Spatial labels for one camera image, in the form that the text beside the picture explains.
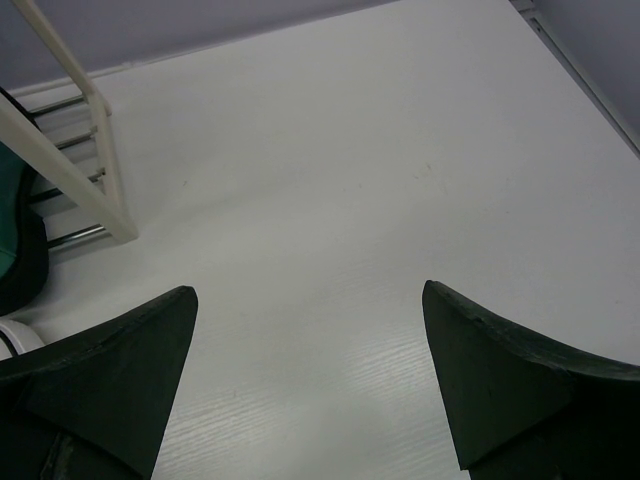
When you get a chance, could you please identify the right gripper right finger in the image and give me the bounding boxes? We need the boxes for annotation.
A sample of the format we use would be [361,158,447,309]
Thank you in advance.
[422,281,639,479]

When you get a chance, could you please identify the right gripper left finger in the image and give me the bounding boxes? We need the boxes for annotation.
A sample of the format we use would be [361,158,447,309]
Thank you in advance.
[1,286,198,479]

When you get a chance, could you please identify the cream shoe rack chrome bars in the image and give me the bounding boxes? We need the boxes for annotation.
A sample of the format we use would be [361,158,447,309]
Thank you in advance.
[1,1,139,248]

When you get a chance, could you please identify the teal leather loafer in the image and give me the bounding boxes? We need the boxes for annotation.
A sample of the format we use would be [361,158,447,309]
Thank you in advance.
[1,145,49,315]

